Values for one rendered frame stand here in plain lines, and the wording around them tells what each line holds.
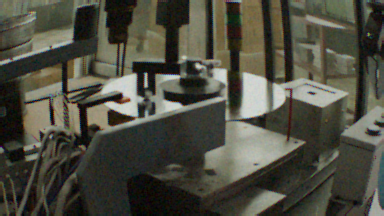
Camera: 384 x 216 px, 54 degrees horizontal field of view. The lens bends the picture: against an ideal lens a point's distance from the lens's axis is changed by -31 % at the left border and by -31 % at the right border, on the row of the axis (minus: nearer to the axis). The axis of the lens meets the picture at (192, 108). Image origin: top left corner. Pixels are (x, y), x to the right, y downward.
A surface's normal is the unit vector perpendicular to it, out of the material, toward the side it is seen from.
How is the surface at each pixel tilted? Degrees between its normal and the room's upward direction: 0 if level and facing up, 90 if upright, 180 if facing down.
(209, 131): 90
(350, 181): 90
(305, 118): 90
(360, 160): 90
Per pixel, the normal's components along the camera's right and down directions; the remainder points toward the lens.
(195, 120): 0.70, 0.22
